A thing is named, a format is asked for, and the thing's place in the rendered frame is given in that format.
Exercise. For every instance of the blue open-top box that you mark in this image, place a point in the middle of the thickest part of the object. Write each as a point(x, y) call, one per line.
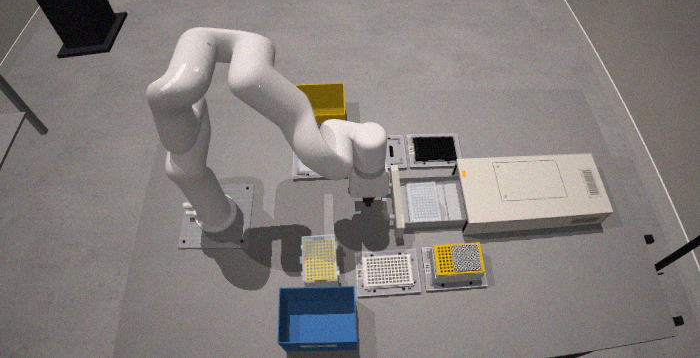
point(323, 317)

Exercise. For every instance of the yellow open-top box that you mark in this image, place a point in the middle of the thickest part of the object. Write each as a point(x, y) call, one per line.
point(325, 99)

